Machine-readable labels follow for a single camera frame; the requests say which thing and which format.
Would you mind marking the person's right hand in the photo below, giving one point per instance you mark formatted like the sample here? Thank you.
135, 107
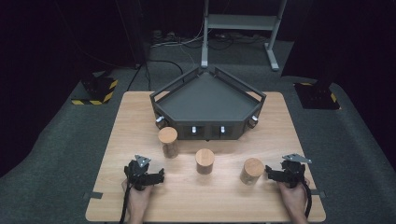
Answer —
295, 199

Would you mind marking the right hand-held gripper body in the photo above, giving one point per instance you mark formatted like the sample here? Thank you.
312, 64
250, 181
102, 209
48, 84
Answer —
292, 174

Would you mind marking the black base with hazard stripes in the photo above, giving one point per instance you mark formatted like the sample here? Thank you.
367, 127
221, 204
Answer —
317, 96
99, 88

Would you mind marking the black dispenser with white lever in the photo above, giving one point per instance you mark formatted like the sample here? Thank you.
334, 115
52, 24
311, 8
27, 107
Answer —
194, 130
160, 122
222, 129

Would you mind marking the grey tape strip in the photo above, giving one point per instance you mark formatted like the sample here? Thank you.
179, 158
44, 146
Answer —
317, 193
92, 195

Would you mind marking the short glass jar wooden lid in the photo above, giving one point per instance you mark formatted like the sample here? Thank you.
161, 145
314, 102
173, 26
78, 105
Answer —
251, 170
205, 160

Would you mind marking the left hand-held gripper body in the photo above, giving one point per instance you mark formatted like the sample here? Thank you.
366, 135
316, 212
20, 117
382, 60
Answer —
137, 175

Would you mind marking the grey metal stand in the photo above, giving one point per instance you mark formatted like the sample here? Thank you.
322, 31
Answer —
239, 22

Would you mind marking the person's left hand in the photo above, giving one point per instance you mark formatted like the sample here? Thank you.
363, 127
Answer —
137, 200

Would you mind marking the dark grey corner rack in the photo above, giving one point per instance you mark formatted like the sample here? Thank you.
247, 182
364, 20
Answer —
205, 99

